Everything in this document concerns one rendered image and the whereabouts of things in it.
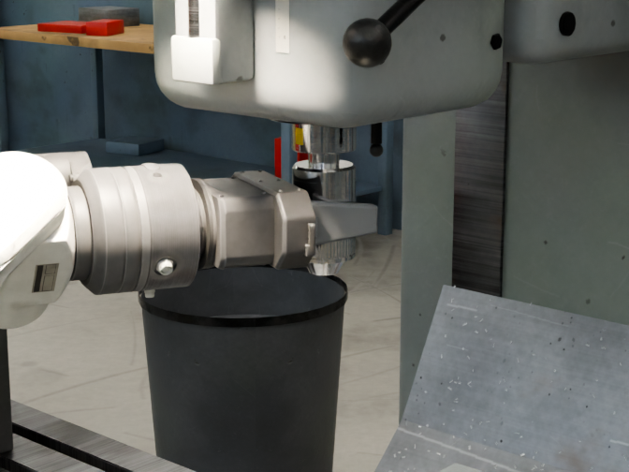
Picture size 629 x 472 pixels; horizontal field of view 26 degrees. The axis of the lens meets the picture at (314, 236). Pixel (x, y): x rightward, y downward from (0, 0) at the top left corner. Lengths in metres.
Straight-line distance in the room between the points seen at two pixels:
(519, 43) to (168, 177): 0.27
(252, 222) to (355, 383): 3.42
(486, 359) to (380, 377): 3.04
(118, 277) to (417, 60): 0.25
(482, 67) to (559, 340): 0.43
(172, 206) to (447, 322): 0.54
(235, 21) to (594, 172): 0.51
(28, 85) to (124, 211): 7.54
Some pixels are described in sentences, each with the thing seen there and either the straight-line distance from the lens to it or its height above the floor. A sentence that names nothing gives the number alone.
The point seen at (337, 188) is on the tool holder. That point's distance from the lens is 0.99.
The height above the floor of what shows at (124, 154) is 0.24.
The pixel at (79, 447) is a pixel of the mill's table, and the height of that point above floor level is 0.91.
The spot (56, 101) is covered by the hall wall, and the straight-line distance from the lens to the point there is 8.25.
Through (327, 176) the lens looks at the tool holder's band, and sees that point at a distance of 0.98.
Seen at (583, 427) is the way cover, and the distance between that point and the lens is 1.31.
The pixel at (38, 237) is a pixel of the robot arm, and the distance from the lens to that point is 0.89.
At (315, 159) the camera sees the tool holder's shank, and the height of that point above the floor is 1.27.
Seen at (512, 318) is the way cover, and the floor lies 1.06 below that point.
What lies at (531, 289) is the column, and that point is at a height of 1.09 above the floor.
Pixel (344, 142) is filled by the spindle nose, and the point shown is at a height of 1.29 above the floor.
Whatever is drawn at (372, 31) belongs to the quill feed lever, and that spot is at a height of 1.38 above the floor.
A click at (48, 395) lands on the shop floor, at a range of 4.33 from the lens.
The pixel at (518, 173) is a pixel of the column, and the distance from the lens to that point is 1.35.
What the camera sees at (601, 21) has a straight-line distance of 1.07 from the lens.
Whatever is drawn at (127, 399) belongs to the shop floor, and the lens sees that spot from 4.26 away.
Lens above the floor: 1.45
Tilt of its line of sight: 13 degrees down
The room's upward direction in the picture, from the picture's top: straight up
